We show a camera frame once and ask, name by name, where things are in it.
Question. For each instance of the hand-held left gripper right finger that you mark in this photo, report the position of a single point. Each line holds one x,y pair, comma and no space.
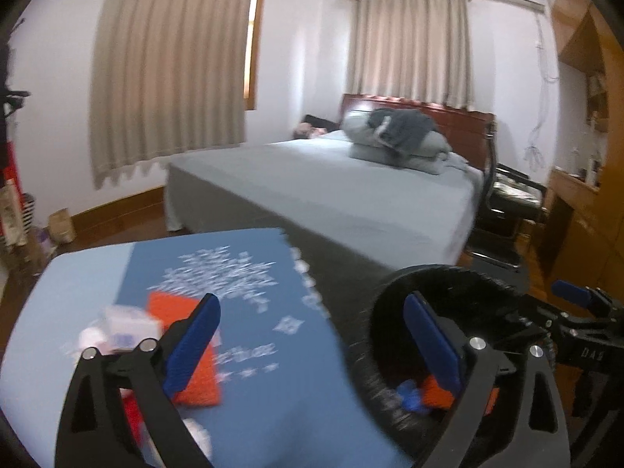
434,346

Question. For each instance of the black chair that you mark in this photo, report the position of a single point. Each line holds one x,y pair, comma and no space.
512,195

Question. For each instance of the black and pink pillow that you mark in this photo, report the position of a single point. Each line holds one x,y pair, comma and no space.
312,124

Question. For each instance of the wooden headboard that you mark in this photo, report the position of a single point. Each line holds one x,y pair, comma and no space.
463,122

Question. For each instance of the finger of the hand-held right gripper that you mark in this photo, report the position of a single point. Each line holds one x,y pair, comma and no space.
573,293

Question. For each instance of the small brown paper bag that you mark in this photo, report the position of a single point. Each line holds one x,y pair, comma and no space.
61,226

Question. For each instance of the wooden window frame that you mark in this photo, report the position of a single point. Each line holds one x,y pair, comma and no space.
253,58

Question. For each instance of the blue tree-print table mat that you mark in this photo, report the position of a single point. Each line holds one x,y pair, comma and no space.
273,399

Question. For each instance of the blue crumpled wrapper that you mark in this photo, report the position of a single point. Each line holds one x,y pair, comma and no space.
409,396

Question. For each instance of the wooden wardrobe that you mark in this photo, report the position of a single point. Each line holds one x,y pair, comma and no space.
580,234

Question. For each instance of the grey bed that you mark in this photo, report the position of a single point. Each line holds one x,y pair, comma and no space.
341,195

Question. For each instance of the narrow beige curtain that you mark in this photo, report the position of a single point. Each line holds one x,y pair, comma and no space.
409,48

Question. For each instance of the folded grey duvet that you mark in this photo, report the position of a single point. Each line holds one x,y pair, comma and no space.
419,156

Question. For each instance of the dark grey clothing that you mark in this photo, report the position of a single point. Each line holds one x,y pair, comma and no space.
404,126

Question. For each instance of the beige printed bag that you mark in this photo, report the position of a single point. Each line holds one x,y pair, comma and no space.
12,224

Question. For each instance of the striped bag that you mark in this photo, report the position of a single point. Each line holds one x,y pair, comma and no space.
29,212

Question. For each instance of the wide beige curtain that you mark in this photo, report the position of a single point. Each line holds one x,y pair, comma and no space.
165,73

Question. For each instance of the black coat rack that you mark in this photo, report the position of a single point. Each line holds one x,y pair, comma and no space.
19,93

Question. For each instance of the black hanging coat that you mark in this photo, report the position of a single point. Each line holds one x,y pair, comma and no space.
6,68

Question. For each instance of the black round bin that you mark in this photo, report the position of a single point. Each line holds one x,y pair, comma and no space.
370,351

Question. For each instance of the red bag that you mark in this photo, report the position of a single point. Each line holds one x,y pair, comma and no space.
9,175

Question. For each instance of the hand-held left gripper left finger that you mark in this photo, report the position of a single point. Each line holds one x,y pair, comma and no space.
192,346

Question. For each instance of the white packet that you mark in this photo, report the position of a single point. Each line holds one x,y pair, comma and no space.
126,324

